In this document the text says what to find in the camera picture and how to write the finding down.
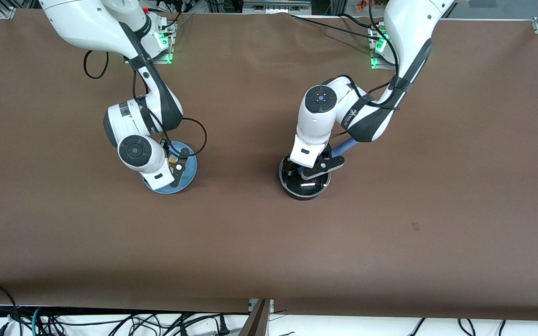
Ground aluminium profile post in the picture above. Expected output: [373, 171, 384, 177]
[239, 299, 274, 336]

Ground brown table cover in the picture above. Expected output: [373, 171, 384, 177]
[0, 8, 538, 322]

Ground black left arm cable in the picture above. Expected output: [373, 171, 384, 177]
[330, 0, 403, 138]

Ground short black base cable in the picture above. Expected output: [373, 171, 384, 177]
[339, 12, 376, 29]

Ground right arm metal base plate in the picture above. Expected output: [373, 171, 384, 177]
[153, 20, 175, 65]

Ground grey metal frame rail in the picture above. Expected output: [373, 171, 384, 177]
[243, 0, 312, 15]

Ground blue round plate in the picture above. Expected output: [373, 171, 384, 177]
[142, 141, 198, 195]

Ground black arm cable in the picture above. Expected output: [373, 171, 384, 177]
[84, 49, 208, 157]
[330, 0, 403, 138]

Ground glass lid with blue knob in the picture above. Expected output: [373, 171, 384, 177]
[280, 156, 331, 194]

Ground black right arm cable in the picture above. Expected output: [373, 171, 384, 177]
[84, 49, 208, 157]

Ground long black base cable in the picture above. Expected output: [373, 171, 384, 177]
[290, 13, 376, 40]

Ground dark pot with blue handle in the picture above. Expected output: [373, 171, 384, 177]
[278, 139, 358, 201]

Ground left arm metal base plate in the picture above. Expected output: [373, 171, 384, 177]
[369, 26, 398, 70]

